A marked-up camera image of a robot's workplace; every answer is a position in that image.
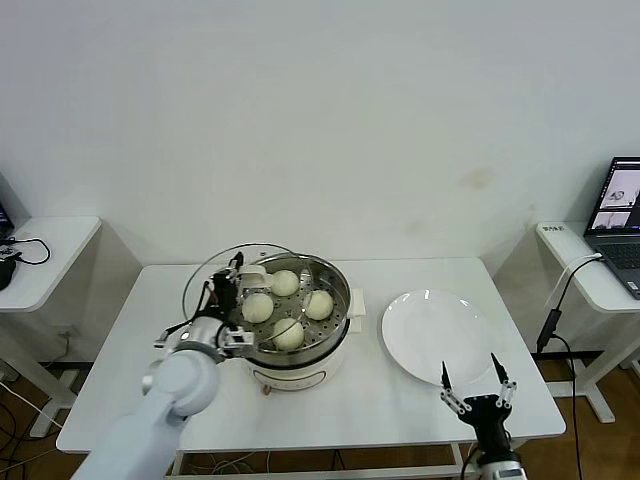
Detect black floor bar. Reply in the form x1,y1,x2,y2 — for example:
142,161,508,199
530,350,604,360

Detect stainless steel steamer basket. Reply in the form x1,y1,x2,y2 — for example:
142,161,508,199
221,254,353,354

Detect round glass pot lid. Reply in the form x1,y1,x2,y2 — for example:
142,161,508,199
182,243,315,354

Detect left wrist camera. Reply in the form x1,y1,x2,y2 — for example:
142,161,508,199
219,324,260,353

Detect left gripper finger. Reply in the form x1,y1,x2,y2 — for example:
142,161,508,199
212,252,247,281

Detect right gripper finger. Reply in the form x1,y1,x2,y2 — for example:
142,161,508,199
491,352,519,409
439,361,474,414

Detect thin black looped cable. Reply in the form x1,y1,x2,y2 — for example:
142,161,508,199
0,238,52,267

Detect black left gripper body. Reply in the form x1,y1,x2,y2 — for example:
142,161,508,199
212,279,242,317

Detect dark laptop screen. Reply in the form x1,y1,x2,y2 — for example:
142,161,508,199
0,172,16,241

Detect grey open laptop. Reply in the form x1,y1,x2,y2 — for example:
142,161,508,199
582,157,640,301

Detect black cable with adapter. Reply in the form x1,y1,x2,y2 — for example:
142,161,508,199
535,255,604,480

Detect white side table with laptop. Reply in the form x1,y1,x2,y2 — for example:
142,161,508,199
534,221,640,426

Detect white main table frame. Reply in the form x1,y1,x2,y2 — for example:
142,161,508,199
169,439,476,480

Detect white laptop cable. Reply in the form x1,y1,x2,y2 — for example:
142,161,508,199
544,253,604,307

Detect white side table with cables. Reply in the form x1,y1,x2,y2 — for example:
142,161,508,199
0,216,104,440

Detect white round plate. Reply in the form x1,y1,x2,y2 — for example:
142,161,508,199
381,289,497,387

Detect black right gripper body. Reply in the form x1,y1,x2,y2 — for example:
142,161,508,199
462,394,514,454

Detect white steamed baozi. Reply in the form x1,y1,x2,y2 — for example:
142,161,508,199
303,289,335,321
241,292,275,324
272,317,306,351
269,268,301,297

